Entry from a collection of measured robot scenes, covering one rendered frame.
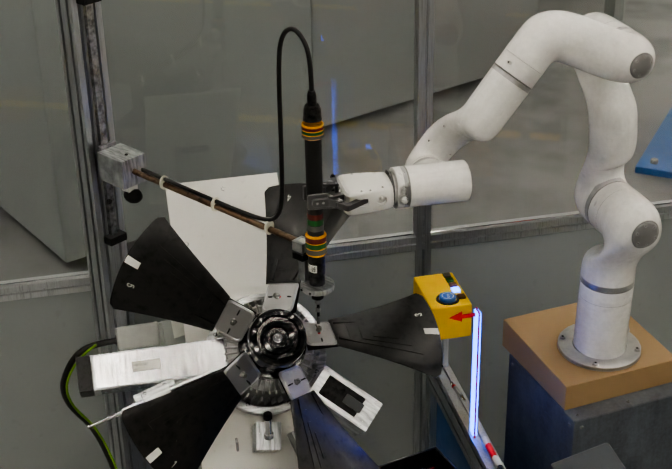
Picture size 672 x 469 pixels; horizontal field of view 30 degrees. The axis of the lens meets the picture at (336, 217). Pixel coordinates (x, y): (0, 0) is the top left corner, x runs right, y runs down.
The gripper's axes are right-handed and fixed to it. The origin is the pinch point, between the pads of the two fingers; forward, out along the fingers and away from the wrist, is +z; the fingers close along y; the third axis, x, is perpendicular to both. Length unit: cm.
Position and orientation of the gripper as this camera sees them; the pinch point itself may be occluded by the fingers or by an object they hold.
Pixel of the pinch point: (315, 196)
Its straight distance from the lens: 248.5
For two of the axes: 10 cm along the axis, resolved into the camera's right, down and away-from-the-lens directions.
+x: -0.1, -8.9, -4.5
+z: -9.8, 1.1, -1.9
